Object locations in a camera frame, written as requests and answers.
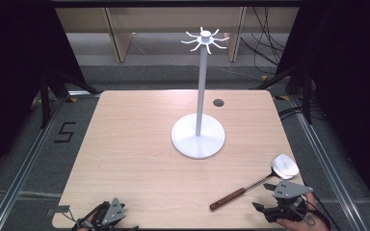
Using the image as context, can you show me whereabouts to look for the bundle of black floor cables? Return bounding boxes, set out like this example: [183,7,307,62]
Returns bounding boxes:
[240,7,288,78]

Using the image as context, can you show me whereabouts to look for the black metal stand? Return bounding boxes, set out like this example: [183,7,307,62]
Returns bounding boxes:
[251,62,316,125]
[38,64,101,130]

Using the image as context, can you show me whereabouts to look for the person's right hand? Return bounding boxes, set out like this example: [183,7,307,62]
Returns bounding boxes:
[275,192,330,231]

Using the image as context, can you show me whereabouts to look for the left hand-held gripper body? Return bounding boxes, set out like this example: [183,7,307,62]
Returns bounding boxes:
[72,196,128,231]

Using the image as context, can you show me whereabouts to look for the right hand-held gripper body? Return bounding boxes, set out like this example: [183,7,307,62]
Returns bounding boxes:
[263,180,315,223]

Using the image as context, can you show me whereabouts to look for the dark curtain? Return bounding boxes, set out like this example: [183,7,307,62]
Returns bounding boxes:
[0,0,86,187]
[274,0,370,210]

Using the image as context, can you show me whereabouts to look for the black cables beside table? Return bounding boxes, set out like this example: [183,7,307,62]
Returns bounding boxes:
[277,105,304,121]

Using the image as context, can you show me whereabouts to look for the metal spatula with wooden handle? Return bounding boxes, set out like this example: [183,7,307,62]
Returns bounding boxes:
[209,153,301,212]

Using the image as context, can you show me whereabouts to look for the grey tape piece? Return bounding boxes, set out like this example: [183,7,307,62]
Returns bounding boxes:
[46,205,71,217]

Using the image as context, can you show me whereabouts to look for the white hook stand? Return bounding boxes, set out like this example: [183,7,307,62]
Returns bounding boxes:
[171,26,230,161]

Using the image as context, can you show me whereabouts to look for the light wooden desk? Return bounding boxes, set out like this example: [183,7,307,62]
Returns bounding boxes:
[55,7,301,64]

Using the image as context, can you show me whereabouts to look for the aluminium floor rail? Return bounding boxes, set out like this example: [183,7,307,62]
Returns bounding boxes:
[288,95,370,231]
[0,90,101,231]

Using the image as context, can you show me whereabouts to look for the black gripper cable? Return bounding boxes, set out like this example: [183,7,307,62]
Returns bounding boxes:
[302,184,343,231]

